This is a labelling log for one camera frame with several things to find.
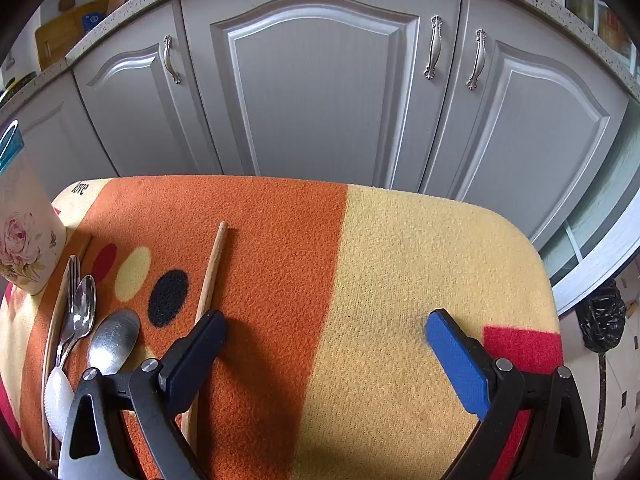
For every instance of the black trash bag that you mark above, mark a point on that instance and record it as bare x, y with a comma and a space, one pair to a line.
600, 315

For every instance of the grey cabinet door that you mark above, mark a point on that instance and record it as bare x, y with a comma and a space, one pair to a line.
530, 135
55, 145
135, 110
320, 100

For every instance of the blue white packet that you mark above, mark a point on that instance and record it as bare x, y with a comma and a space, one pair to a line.
92, 19

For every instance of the white framed glass door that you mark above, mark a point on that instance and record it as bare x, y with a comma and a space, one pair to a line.
600, 200

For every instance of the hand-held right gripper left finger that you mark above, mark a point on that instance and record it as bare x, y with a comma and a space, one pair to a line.
197, 355

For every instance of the brown wooden chopstick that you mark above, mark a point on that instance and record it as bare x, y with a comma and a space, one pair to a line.
212, 270

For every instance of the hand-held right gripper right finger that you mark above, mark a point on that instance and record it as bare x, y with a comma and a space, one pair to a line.
452, 360

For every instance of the light wooden chopstick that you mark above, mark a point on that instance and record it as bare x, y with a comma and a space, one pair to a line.
56, 310

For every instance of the glass door cabinet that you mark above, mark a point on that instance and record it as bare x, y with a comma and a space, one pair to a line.
610, 30

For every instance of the wooden cutting board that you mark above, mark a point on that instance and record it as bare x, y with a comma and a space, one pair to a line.
60, 35

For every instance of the large metal spoon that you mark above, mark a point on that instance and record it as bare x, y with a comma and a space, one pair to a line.
115, 340

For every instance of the orange yellow dotted mat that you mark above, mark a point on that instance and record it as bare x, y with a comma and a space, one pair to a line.
300, 260

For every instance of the floral container with teal rim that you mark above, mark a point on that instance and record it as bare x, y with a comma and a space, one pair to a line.
25, 210

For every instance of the metal fork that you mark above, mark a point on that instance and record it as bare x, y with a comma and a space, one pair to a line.
73, 280

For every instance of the small metal spoon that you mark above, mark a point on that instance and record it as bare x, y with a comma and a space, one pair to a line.
85, 305

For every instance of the white plastic rice paddle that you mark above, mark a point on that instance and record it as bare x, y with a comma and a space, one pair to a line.
57, 400

